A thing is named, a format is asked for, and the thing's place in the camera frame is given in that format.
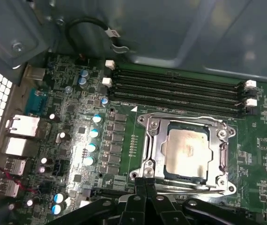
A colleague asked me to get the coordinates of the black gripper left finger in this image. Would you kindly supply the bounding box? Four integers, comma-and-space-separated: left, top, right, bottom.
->
45, 178, 147, 225

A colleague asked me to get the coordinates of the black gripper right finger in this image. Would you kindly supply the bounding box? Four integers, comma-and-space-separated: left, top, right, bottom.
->
146, 178, 260, 225

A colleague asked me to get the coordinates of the silver square CPU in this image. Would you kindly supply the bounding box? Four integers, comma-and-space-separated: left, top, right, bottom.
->
163, 127, 211, 181

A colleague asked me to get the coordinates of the silver CPU socket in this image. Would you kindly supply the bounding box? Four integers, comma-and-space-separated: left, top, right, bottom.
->
128, 112, 237, 196

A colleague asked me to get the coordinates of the green motherboard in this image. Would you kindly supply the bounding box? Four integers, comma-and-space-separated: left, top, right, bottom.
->
18, 52, 267, 225

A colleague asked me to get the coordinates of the silver USB port block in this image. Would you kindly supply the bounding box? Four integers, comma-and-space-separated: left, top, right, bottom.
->
4, 158, 28, 177

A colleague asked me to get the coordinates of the silver ethernet port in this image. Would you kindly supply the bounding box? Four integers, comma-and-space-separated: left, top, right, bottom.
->
5, 114, 41, 138

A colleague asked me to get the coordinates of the blue serial port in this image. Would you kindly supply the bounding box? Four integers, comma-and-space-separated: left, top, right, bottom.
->
24, 88, 48, 116

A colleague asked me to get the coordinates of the dark grey open PC case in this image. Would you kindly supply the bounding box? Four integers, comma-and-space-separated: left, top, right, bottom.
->
0, 0, 267, 225

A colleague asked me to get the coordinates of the red black twisted wire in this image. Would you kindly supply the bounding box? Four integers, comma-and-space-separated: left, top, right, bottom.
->
0, 119, 38, 195

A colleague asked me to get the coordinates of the black wire white label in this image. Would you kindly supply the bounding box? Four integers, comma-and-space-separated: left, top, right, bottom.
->
65, 17, 139, 55

